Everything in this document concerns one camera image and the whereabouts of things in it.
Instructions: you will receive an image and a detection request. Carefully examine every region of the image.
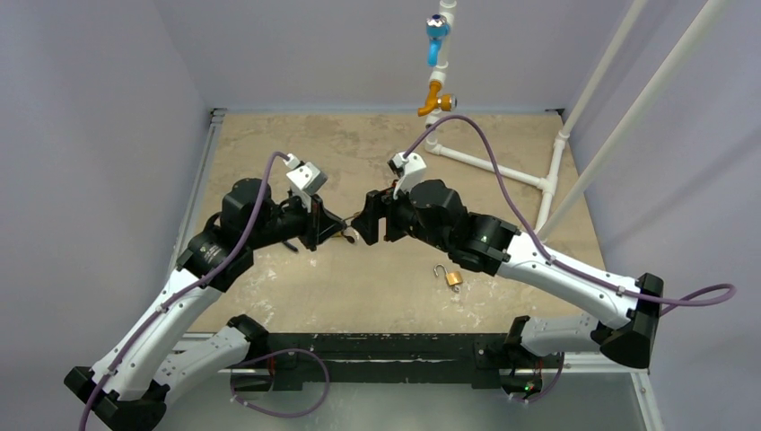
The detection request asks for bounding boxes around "brass padlock long shackle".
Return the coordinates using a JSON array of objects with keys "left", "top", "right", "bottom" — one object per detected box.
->
[{"left": 333, "top": 230, "right": 356, "bottom": 244}]

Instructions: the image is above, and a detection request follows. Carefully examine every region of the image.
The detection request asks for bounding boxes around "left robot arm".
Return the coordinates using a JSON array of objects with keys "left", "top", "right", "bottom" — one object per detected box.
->
[{"left": 65, "top": 178, "right": 347, "bottom": 430}]

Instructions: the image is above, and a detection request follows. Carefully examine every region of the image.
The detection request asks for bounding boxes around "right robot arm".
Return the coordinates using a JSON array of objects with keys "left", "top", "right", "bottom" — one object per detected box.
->
[{"left": 351, "top": 180, "right": 664, "bottom": 369}]

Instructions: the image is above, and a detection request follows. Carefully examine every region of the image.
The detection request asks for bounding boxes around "brass padlock open shackle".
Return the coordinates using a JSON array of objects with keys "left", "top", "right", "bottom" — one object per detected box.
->
[{"left": 433, "top": 264, "right": 464, "bottom": 293}]

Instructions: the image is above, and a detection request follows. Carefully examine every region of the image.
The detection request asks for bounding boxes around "orange tap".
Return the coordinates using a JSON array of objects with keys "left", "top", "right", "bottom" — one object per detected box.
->
[{"left": 416, "top": 80, "right": 458, "bottom": 117}]

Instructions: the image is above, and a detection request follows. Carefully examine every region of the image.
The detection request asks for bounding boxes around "black base bar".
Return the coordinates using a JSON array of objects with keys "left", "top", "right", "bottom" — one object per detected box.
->
[{"left": 227, "top": 314, "right": 564, "bottom": 397}]

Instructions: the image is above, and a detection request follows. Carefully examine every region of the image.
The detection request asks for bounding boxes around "blue tap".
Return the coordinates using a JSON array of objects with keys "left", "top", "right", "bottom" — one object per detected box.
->
[{"left": 425, "top": 13, "right": 450, "bottom": 66}]

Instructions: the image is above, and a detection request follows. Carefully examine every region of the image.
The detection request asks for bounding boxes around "white diagonal pole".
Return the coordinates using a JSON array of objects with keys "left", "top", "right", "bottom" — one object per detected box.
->
[{"left": 537, "top": 0, "right": 729, "bottom": 240}]

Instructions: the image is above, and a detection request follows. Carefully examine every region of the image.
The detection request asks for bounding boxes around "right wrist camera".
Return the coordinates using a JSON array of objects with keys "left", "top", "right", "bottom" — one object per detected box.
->
[{"left": 389, "top": 152, "right": 427, "bottom": 199}]

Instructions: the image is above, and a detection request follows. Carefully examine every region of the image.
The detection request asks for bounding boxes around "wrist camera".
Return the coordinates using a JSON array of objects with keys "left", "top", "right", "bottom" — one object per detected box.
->
[
  {"left": 389, "top": 152, "right": 427, "bottom": 199},
  {"left": 284, "top": 154, "right": 328, "bottom": 213}
]

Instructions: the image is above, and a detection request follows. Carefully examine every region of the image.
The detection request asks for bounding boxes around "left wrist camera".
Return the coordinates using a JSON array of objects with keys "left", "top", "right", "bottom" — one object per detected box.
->
[{"left": 284, "top": 154, "right": 328, "bottom": 213}]

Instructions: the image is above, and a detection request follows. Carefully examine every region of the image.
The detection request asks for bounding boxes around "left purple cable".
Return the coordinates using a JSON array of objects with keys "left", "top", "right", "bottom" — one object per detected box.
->
[{"left": 77, "top": 151, "right": 292, "bottom": 431}]

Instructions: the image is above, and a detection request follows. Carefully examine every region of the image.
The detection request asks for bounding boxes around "aluminium frame rail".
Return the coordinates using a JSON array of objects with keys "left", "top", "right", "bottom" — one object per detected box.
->
[{"left": 165, "top": 108, "right": 229, "bottom": 282}]

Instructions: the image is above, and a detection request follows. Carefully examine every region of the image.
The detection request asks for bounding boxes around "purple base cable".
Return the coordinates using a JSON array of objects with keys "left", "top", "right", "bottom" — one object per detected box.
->
[{"left": 229, "top": 347, "right": 331, "bottom": 420}]

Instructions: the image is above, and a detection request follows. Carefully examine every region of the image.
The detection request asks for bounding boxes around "white pvc pipe frame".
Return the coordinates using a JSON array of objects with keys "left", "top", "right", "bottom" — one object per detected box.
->
[{"left": 421, "top": 0, "right": 570, "bottom": 231}]

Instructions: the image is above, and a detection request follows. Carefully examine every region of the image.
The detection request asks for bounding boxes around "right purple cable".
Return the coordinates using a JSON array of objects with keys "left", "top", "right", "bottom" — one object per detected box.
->
[{"left": 403, "top": 114, "right": 737, "bottom": 316}]

